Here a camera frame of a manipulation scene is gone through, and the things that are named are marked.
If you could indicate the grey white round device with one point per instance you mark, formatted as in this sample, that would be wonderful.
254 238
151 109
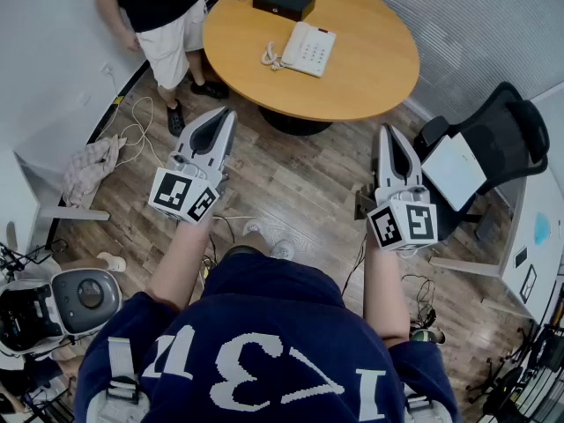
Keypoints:
88 298

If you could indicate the black table pedestal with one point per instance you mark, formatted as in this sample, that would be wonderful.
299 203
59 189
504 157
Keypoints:
293 123

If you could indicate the black rectangular box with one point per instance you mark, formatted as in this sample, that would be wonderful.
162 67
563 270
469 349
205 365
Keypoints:
284 0

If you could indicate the white desk frame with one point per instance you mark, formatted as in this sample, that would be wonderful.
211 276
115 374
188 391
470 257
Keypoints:
75 213

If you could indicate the black mesh office chair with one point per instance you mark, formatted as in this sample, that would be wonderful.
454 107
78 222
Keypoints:
515 130

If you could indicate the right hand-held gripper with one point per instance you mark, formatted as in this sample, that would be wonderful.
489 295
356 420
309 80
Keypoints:
403 225

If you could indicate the person's navy printed shirt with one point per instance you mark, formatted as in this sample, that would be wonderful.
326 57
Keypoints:
273 306

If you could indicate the white flat box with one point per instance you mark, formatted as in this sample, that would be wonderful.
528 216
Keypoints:
454 170

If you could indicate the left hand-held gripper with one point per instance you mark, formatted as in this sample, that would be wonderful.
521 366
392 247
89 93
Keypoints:
172 192

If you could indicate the black framed card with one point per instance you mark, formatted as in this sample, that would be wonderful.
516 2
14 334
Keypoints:
528 284

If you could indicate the black smartphone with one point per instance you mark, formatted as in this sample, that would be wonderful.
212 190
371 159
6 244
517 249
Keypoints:
521 257

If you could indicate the green black floor item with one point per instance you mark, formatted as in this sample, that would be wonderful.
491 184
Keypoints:
426 336

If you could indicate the white slipper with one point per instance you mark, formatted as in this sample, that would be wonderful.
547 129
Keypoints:
112 261

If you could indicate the person's right forearm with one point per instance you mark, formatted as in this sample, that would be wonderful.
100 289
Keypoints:
383 289

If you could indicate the crumpled beige cloth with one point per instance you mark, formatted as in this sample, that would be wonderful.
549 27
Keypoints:
90 170

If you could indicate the person's white shoe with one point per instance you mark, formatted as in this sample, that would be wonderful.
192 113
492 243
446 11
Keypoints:
283 249
253 227

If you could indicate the person's left forearm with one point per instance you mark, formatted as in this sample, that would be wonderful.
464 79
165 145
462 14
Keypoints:
176 271

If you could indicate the light blue item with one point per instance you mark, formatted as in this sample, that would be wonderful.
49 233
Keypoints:
542 227

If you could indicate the white desk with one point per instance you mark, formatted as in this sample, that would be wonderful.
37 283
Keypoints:
546 276

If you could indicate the white wall socket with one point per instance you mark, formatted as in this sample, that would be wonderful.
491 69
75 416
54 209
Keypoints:
107 69

